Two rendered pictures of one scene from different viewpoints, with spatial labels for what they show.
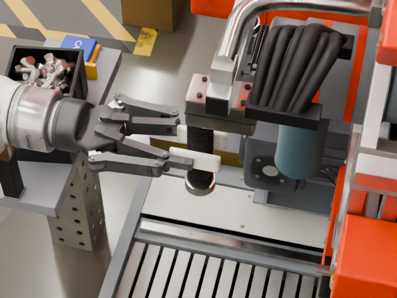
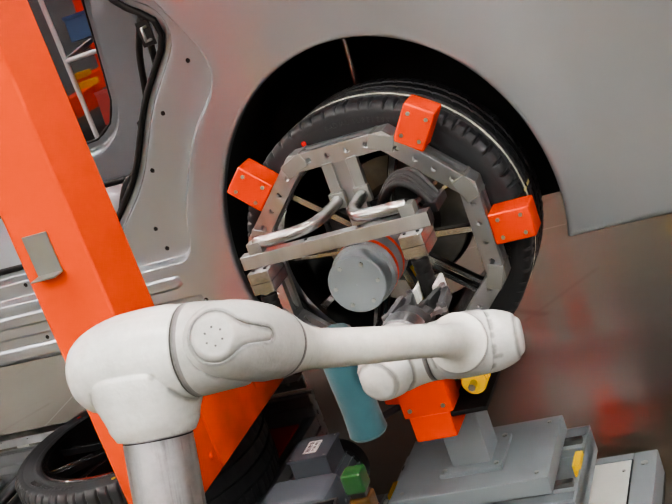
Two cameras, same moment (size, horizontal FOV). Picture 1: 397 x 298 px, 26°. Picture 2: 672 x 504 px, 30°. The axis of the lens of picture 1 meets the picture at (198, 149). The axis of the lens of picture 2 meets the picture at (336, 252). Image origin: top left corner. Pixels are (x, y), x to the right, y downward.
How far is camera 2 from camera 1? 2.42 m
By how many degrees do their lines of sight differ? 72
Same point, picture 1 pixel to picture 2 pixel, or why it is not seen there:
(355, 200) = (483, 203)
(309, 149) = not seen: hidden behind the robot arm
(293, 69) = (418, 178)
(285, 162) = (376, 420)
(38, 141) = not seen: hidden behind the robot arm
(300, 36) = (399, 173)
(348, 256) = (515, 206)
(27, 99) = (397, 317)
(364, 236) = (502, 208)
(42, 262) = not seen: outside the picture
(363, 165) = (472, 178)
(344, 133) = (331, 446)
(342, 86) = (391, 243)
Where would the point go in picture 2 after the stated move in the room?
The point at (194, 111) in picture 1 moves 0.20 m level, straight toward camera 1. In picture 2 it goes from (425, 238) to (523, 207)
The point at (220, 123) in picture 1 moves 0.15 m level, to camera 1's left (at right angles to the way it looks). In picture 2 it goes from (430, 239) to (431, 262)
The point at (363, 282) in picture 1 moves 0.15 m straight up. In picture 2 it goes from (530, 203) to (509, 137)
